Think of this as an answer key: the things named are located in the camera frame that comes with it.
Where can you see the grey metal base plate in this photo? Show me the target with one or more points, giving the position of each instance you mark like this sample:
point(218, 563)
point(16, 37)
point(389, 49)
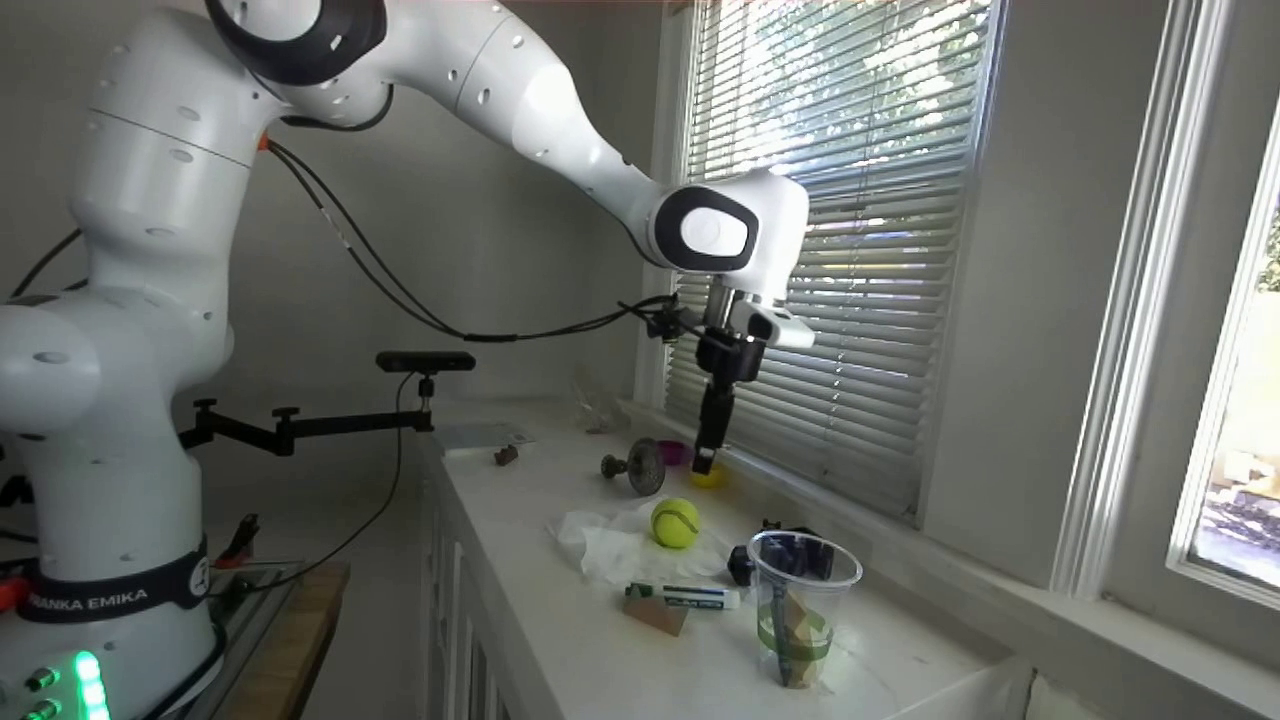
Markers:
point(232, 653)

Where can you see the red black spring clamp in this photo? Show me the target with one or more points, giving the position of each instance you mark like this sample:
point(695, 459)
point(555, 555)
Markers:
point(242, 541)

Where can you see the white slatted window blind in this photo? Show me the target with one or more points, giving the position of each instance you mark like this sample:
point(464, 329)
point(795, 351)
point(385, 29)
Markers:
point(854, 241)

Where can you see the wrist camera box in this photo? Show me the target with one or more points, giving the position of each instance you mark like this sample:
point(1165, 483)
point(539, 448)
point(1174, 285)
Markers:
point(790, 329)

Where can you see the black bar-shaped camera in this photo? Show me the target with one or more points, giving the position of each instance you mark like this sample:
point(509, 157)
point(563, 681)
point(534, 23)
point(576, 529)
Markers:
point(427, 363)

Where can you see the white cloth towel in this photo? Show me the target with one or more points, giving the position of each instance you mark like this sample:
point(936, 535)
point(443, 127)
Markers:
point(607, 546)

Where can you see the small magenta bowl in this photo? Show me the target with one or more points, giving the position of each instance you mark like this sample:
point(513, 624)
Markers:
point(675, 453)

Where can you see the small brown object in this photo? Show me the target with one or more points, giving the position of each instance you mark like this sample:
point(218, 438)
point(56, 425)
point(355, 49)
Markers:
point(504, 453)

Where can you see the yellow-green tennis ball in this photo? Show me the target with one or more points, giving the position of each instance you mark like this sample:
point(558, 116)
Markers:
point(676, 521)

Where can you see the wooden zigzag block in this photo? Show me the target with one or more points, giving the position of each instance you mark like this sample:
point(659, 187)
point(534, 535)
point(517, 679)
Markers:
point(653, 615)

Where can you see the clear plastic cup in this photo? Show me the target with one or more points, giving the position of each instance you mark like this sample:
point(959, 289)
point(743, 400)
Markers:
point(804, 575)

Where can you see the green dry-erase marker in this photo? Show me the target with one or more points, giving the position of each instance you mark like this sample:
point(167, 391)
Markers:
point(695, 599)

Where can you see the black screw clamp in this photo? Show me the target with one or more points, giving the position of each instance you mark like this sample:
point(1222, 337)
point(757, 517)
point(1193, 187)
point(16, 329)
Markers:
point(743, 567)

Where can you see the black mesh strainer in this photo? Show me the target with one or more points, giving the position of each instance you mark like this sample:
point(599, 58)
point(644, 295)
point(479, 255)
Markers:
point(644, 465)

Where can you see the small yellow bowl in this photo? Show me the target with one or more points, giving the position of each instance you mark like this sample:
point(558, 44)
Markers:
point(711, 473)

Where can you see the white framed window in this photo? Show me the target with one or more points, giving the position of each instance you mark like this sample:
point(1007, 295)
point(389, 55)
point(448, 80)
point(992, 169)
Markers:
point(1242, 400)

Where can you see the white counter cabinet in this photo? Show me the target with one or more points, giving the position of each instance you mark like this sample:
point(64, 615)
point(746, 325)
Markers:
point(461, 624)

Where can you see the wooden side table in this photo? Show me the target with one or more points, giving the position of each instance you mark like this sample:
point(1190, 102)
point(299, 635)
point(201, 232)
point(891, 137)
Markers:
point(302, 641)

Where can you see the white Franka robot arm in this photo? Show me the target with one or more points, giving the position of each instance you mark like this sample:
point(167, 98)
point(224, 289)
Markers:
point(135, 332)

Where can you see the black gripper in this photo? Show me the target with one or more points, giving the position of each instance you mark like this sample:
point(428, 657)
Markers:
point(728, 351)

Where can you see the green stuff in cup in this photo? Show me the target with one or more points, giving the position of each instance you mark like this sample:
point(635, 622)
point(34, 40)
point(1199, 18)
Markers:
point(799, 641)

